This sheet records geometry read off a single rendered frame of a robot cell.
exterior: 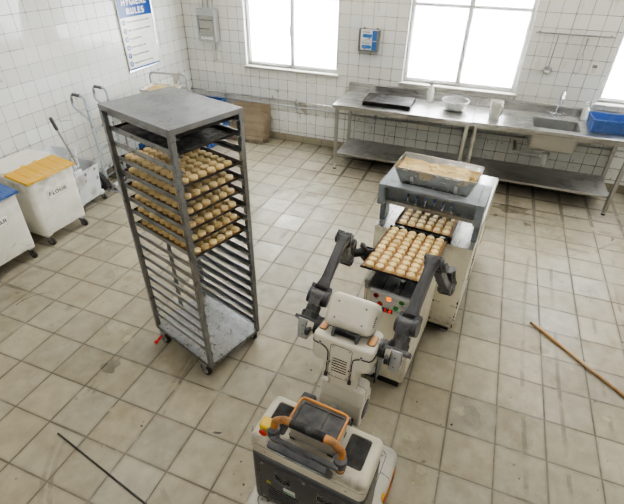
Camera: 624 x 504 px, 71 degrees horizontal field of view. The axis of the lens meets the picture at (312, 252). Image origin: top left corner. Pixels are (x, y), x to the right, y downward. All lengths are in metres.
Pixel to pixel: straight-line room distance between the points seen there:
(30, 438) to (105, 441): 0.47
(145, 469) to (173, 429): 0.28
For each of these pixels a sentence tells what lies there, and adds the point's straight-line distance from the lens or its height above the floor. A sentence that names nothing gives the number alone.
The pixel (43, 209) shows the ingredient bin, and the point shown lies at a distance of 4.99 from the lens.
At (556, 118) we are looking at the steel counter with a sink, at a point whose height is 0.88.
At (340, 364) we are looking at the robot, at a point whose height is 1.06.
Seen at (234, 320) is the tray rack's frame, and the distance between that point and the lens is 3.51.
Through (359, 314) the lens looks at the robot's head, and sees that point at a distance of 1.88.
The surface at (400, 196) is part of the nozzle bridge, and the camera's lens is 3.25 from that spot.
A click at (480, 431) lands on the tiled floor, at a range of 3.25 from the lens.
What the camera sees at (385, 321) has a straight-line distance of 2.87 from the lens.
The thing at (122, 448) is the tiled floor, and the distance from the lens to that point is 3.19.
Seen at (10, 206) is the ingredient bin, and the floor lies 0.60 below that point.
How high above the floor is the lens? 2.57
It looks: 35 degrees down
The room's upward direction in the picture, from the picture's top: 1 degrees clockwise
